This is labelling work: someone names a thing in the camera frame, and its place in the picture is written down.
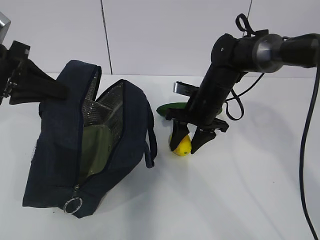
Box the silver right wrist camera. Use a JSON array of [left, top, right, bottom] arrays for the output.
[[173, 81, 199, 97]]

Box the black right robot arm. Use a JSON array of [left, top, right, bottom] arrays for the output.
[[165, 33, 320, 154]]

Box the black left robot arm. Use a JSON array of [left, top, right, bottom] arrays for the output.
[[0, 41, 69, 105]]

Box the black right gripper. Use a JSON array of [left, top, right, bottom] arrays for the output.
[[164, 97, 229, 154]]

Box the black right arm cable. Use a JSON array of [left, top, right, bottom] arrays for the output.
[[299, 67, 320, 240]]

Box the yellow lemon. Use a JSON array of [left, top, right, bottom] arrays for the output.
[[172, 135, 192, 157]]

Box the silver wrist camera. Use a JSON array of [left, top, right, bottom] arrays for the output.
[[0, 12, 11, 44], [173, 81, 199, 97]]

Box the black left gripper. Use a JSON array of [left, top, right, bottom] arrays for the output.
[[0, 40, 69, 105]]

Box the navy blue lunch bag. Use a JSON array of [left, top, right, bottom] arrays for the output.
[[22, 60, 158, 218]]

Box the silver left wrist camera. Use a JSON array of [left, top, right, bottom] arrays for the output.
[[0, 12, 11, 44]]

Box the green lidded glass container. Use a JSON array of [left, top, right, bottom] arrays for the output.
[[78, 124, 113, 184]]

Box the green cucumber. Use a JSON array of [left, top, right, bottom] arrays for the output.
[[156, 102, 223, 122]]

